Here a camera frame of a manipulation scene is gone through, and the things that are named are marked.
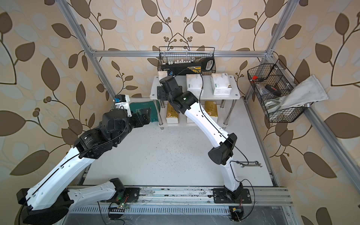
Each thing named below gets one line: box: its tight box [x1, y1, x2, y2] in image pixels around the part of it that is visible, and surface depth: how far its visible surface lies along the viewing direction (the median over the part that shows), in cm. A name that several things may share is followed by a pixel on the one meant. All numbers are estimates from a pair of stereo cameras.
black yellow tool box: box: [160, 57, 215, 74], surface depth 84 cm
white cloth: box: [279, 74, 330, 111], surface depth 61 cm
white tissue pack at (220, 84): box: [210, 73, 233, 96], surface depth 75 cm
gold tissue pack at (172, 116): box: [165, 101, 180, 124], surface depth 96 cm
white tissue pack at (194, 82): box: [186, 73, 204, 97], surface depth 75 cm
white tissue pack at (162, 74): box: [157, 70, 168, 82], surface depth 75 cm
